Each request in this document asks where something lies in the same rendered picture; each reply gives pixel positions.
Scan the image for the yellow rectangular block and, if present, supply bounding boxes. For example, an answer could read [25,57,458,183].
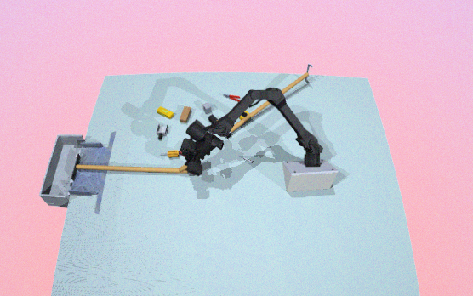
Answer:
[157,106,174,119]

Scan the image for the red-handled pliers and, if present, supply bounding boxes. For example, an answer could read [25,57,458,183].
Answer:
[223,94,240,101]

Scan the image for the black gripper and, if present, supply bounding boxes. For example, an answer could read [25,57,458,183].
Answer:
[185,140,210,177]

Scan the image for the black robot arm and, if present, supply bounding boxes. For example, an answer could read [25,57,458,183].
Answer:
[180,88,323,168]

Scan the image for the yellow ring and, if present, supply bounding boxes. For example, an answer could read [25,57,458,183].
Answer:
[239,111,249,120]

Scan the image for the tan rectangular block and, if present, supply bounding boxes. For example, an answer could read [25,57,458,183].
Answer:
[180,106,191,122]

